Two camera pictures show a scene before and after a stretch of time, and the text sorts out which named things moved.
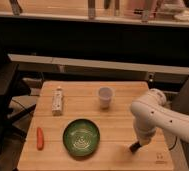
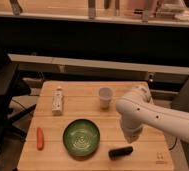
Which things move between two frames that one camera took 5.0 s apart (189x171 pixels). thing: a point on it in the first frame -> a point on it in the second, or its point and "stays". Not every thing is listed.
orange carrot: (40, 139) stays
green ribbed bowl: (81, 137) stays
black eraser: (134, 147) -> (118, 153)
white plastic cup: (105, 94) stays
